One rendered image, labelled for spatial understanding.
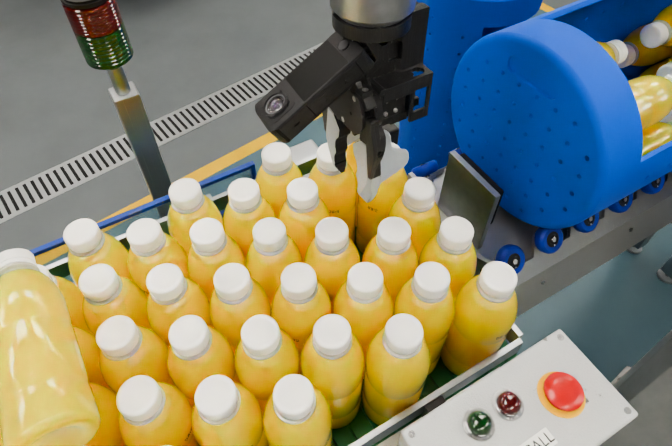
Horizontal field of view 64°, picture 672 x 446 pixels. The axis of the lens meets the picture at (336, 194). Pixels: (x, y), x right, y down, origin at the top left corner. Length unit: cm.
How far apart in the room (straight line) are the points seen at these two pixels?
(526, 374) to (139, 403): 37
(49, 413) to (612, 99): 64
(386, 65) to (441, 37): 76
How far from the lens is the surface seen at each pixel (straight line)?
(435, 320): 63
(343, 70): 49
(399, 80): 52
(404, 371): 59
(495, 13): 123
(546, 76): 71
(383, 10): 46
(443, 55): 130
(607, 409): 59
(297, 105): 49
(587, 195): 74
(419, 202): 67
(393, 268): 65
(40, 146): 260
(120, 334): 60
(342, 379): 60
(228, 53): 284
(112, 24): 78
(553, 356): 60
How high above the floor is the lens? 161
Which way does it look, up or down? 50 degrees down
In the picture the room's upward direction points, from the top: straight up
